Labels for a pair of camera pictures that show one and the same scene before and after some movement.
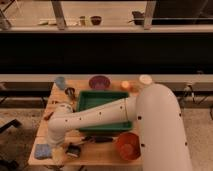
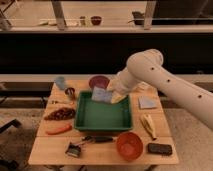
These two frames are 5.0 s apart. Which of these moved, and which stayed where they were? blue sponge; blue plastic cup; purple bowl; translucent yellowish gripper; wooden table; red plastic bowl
Moved: blue sponge; translucent yellowish gripper
Stayed: red plastic bowl; wooden table; blue plastic cup; purple bowl
